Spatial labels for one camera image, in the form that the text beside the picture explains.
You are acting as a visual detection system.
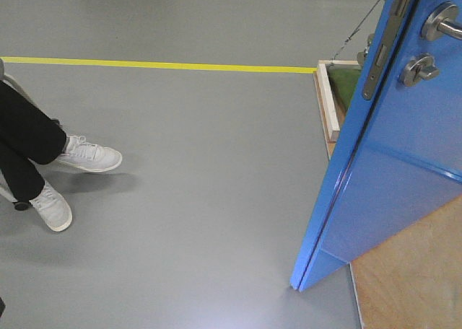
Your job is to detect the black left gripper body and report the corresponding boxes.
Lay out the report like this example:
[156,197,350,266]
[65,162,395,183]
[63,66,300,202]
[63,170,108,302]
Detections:
[0,298,6,317]

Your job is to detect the blue door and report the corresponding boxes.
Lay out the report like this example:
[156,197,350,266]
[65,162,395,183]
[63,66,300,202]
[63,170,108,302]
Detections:
[290,0,461,291]

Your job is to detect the silver door latch plate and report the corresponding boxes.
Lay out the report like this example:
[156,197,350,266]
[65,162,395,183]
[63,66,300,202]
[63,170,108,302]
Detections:
[361,0,413,100]

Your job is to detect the grey office chair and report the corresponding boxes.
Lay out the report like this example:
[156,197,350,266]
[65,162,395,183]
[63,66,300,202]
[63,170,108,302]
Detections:
[0,60,62,211]

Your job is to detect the white sneaker on floor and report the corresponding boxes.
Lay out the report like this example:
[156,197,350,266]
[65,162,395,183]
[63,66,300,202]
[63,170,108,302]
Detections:
[29,181,73,232]

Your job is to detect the white sneaker raised foot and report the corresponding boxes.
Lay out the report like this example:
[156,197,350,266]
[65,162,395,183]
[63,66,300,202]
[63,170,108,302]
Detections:
[56,134,123,173]

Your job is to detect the seated person black trousers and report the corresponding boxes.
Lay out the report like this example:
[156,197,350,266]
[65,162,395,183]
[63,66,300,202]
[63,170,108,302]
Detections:
[0,79,69,203]

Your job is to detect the green sandbag far left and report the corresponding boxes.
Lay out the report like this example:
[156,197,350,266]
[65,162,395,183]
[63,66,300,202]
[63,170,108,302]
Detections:
[328,66,361,112]

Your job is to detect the silver thumb turn lock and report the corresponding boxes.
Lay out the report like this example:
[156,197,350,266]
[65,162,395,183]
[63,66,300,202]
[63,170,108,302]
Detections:
[399,53,440,87]

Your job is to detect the white wooden border rail far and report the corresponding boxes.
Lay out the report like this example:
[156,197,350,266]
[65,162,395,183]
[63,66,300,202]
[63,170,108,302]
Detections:
[313,60,361,143]

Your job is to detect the thin steel guy wire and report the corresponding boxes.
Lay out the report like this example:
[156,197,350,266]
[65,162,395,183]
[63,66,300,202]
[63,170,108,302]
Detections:
[330,0,385,61]

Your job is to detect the silver door lever handle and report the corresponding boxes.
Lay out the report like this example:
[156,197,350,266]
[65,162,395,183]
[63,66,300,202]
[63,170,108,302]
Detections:
[420,1,461,41]

